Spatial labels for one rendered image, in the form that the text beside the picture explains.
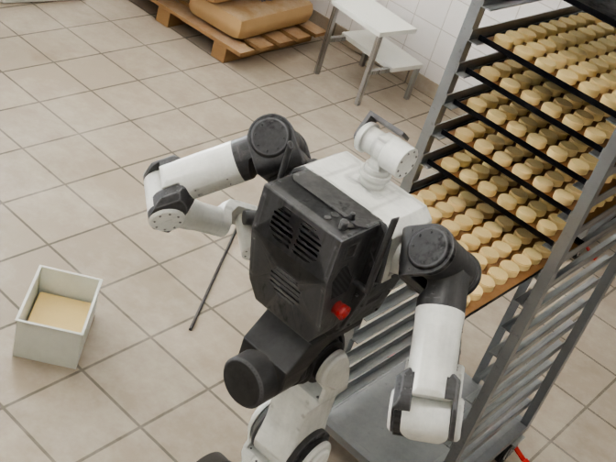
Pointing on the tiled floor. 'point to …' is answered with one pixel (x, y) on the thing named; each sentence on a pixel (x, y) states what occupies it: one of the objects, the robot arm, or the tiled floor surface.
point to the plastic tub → (56, 316)
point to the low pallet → (272, 40)
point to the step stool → (372, 41)
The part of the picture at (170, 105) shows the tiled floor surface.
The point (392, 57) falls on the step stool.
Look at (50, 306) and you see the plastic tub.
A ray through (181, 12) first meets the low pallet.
